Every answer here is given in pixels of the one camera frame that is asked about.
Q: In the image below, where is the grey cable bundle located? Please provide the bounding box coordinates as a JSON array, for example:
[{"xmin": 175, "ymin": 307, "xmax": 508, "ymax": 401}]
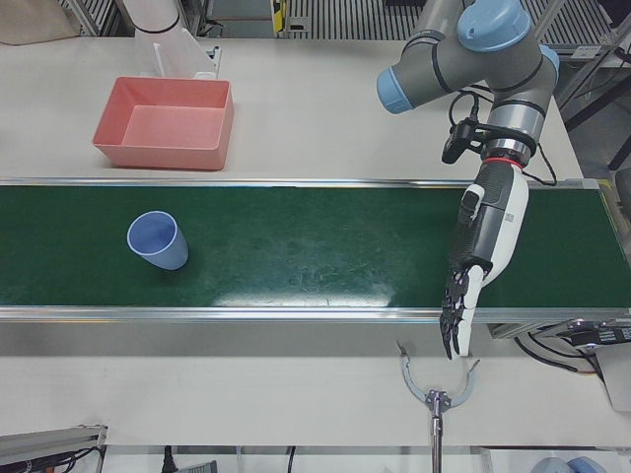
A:
[{"xmin": 515, "ymin": 329, "xmax": 600, "ymax": 376}]

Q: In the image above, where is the aluminium strut frame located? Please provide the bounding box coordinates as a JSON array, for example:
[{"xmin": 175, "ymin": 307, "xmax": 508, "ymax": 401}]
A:
[{"xmin": 554, "ymin": 29, "xmax": 631, "ymax": 132}]

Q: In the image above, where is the grey claw holder on pole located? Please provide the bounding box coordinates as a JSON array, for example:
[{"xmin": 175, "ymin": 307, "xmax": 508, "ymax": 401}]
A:
[{"xmin": 395, "ymin": 339, "xmax": 482, "ymax": 473}]

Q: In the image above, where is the white cylindrical column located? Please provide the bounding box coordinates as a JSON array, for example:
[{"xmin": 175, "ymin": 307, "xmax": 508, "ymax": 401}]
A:
[{"xmin": 117, "ymin": 0, "xmax": 181, "ymax": 35}]

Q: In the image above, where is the pink plastic box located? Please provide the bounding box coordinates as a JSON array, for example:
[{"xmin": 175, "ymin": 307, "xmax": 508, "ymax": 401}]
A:
[{"xmin": 92, "ymin": 76, "xmax": 235, "ymax": 172}]

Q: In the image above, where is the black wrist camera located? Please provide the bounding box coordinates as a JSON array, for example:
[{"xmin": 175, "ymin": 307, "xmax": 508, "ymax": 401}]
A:
[{"xmin": 441, "ymin": 117, "xmax": 487, "ymax": 166}]

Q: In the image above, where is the black electronics board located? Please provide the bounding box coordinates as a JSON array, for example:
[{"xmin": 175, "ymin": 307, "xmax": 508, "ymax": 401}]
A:
[{"xmin": 566, "ymin": 317, "xmax": 631, "ymax": 354}]

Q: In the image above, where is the black camera cable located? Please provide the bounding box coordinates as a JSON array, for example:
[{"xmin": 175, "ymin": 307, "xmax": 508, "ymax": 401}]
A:
[{"xmin": 447, "ymin": 83, "xmax": 494, "ymax": 124}]

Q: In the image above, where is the metal ribbed grating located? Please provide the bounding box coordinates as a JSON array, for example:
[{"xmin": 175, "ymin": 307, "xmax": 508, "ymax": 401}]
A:
[{"xmin": 78, "ymin": 0, "xmax": 617, "ymax": 45}]

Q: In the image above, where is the green conveyor belt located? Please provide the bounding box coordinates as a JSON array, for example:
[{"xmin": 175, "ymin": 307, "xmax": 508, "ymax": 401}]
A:
[{"xmin": 0, "ymin": 177, "xmax": 631, "ymax": 324}]

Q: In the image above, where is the yellow black post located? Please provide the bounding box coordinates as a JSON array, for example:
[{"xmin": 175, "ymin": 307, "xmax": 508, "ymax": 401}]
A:
[{"xmin": 269, "ymin": 0, "xmax": 291, "ymax": 36}]

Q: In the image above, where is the white plastic stand base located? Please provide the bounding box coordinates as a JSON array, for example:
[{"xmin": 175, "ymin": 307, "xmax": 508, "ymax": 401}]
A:
[{"xmin": 133, "ymin": 27, "xmax": 222, "ymax": 81}]

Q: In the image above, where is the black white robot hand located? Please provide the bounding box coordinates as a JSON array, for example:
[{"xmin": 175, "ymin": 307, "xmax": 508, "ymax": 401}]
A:
[{"xmin": 437, "ymin": 160, "xmax": 531, "ymax": 361}]

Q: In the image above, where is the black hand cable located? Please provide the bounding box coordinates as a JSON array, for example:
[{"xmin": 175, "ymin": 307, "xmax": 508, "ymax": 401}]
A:
[{"xmin": 522, "ymin": 141, "xmax": 561, "ymax": 187}]

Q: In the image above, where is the blue plastic cup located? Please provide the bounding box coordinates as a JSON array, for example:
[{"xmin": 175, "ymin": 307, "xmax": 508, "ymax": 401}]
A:
[{"xmin": 126, "ymin": 210, "xmax": 189, "ymax": 271}]

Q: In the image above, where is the aluminium profile bar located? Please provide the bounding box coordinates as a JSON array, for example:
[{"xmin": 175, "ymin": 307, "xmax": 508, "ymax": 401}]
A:
[{"xmin": 0, "ymin": 422, "xmax": 108, "ymax": 473}]

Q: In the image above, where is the light blue plastic cap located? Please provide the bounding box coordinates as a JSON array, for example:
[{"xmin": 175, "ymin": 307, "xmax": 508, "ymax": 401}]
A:
[
  {"xmin": 566, "ymin": 455, "xmax": 615, "ymax": 473},
  {"xmin": 534, "ymin": 455, "xmax": 568, "ymax": 473}
]

